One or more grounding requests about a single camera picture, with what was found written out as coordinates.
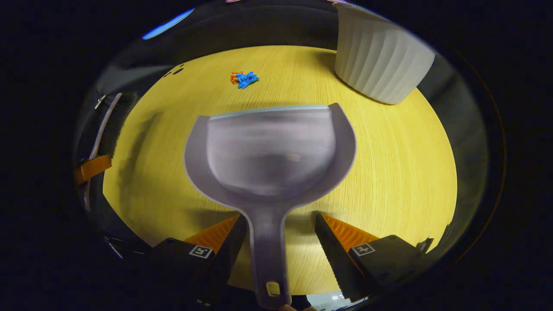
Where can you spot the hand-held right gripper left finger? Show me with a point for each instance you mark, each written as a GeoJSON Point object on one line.
{"type": "Point", "coordinates": [235, 242]}

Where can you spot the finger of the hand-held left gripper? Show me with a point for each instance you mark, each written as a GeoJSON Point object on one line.
{"type": "Point", "coordinates": [93, 167]}

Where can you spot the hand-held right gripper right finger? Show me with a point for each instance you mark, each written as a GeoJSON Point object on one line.
{"type": "Point", "coordinates": [332, 255]}

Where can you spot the small white broom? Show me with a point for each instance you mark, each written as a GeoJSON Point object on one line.
{"type": "Point", "coordinates": [119, 121]}

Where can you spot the blue trash piece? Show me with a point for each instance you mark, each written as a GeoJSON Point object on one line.
{"type": "Point", "coordinates": [247, 79]}

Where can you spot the orange trash piece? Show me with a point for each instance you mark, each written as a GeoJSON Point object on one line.
{"type": "Point", "coordinates": [234, 77]}

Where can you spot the white ribbed garbage bin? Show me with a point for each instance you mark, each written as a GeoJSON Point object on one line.
{"type": "Point", "coordinates": [380, 56]}

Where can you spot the yellow wooden desktop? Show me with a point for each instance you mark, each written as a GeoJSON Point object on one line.
{"type": "Point", "coordinates": [389, 172]}

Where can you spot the silver binder clip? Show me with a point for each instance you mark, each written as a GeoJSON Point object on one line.
{"type": "Point", "coordinates": [100, 102]}

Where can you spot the black backdrop cloth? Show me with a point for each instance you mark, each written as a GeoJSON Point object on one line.
{"type": "Point", "coordinates": [259, 26]}

